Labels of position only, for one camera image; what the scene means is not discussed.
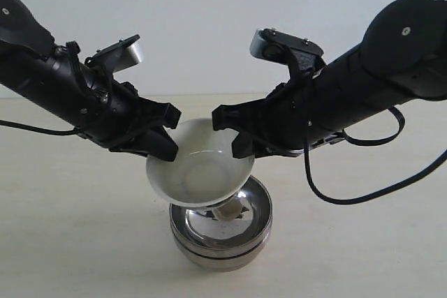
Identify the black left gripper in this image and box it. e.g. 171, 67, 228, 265
75, 80, 182, 162

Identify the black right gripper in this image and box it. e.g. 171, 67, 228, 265
212, 80, 344, 159

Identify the white ceramic bowl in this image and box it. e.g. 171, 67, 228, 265
146, 118, 255, 208

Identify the ribbed steel bowl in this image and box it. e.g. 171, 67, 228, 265
170, 176, 272, 250

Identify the smooth steel bowl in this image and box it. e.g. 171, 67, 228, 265
173, 233, 270, 272

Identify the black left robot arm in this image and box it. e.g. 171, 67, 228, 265
1, 0, 181, 162

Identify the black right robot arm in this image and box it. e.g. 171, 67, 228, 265
212, 0, 446, 158

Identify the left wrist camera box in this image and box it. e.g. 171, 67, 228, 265
86, 34, 144, 73

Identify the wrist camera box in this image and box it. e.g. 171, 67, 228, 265
249, 28, 325, 71
86, 34, 144, 73

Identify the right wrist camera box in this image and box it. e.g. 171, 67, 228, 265
249, 28, 325, 71

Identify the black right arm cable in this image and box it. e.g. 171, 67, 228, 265
302, 67, 447, 205

